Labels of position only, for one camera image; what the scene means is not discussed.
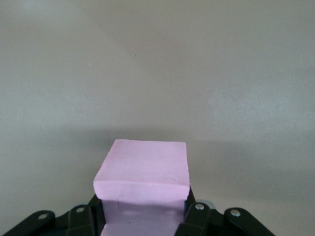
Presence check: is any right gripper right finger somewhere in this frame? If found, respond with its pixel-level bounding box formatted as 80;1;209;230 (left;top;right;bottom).
174;186;274;236

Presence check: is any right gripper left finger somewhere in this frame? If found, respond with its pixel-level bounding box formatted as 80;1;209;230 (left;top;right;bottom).
4;194;105;236

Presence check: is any pink foam cube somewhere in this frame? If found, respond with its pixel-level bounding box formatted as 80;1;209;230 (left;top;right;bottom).
93;139;190;236

